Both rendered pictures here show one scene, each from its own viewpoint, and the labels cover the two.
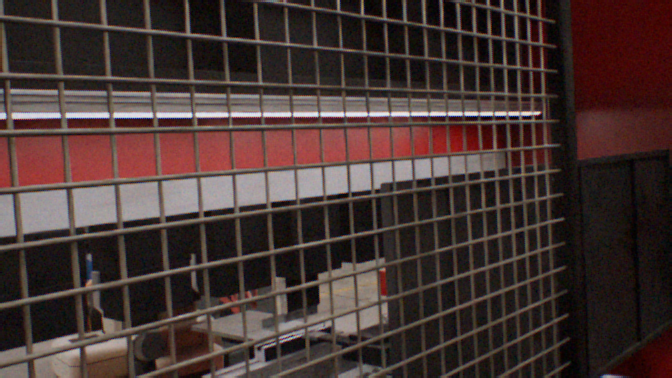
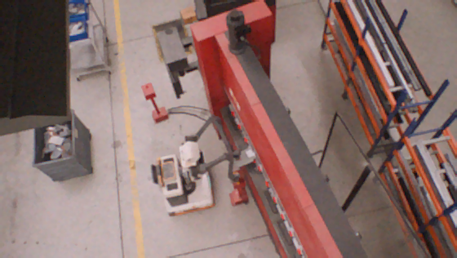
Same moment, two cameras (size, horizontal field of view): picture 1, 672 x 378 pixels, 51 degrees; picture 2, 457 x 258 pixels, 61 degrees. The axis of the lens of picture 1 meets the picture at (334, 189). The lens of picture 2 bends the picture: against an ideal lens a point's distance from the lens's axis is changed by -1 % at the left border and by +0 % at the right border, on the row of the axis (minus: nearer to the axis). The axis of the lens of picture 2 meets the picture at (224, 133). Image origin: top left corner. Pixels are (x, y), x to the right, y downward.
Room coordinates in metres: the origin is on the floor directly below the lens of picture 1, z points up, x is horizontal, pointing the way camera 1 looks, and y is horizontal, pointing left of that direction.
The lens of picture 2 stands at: (0.60, 1.91, 5.42)
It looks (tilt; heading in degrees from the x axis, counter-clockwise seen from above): 62 degrees down; 305
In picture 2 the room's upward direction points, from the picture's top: 11 degrees counter-clockwise
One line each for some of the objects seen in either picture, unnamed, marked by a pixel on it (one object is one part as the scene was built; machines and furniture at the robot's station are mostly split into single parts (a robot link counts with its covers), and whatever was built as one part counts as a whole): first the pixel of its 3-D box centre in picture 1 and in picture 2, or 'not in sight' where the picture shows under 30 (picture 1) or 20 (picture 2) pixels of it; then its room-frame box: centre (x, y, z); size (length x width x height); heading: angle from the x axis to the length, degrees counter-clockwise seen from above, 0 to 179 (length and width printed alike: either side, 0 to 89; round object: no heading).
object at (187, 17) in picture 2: not in sight; (188, 13); (3.35, -1.63, 1.04); 0.30 x 0.26 x 0.12; 127
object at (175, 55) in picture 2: not in sight; (178, 66); (2.74, -0.40, 1.53); 0.51 x 0.25 x 0.85; 134
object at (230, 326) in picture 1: (257, 326); (243, 157); (1.59, 0.20, 1.00); 0.26 x 0.18 x 0.01; 47
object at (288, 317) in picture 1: (300, 296); not in sight; (1.49, 0.09, 1.08); 0.10 x 0.02 x 0.10; 137
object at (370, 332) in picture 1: (353, 338); not in sight; (1.38, -0.02, 1.01); 0.26 x 0.12 x 0.05; 47
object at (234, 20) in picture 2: not in sight; (241, 34); (1.79, -0.36, 2.53); 0.33 x 0.25 x 0.47; 137
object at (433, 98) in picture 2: not in sight; (370, 60); (0.62, -1.92, 0.87); 2.20 x 0.50 x 1.75; 127
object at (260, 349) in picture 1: (294, 342); not in sight; (1.47, 0.11, 0.98); 0.20 x 0.03 x 0.03; 137
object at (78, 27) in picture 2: not in sight; (71, 31); (5.02, -0.73, 0.92); 0.50 x 0.36 x 0.18; 37
